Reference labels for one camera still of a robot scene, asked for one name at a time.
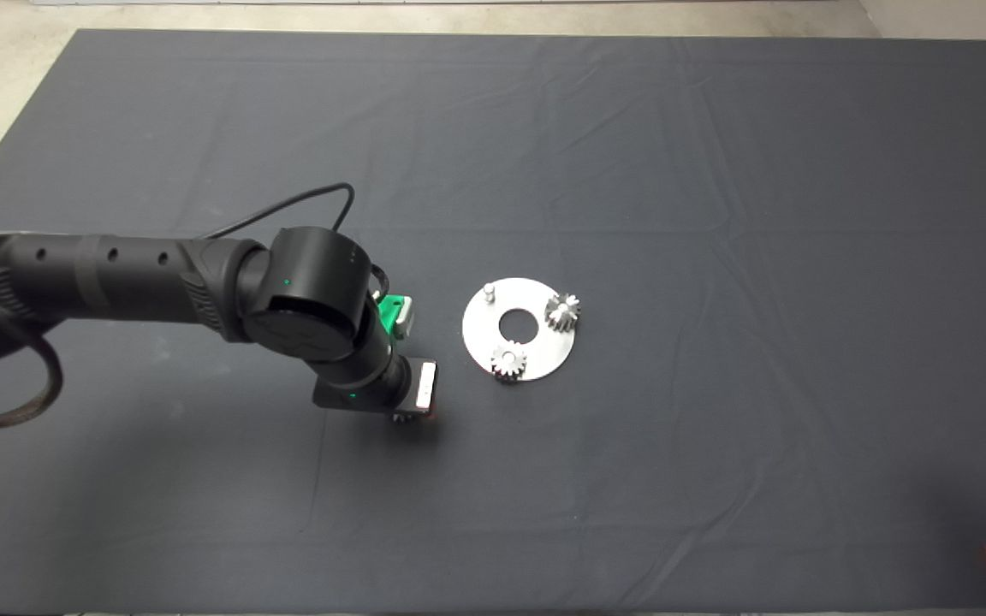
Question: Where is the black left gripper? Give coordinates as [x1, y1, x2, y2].
[313, 358, 440, 423]

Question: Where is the round metal plate with pegs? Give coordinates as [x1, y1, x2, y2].
[462, 278, 577, 383]

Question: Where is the dark grey table cloth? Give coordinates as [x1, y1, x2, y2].
[0, 28, 986, 613]

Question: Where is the green left camera mount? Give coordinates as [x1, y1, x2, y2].
[376, 291, 410, 343]

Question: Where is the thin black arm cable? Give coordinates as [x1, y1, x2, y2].
[202, 182, 355, 240]

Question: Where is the braided black arm cable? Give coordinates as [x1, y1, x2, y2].
[0, 282, 64, 431]

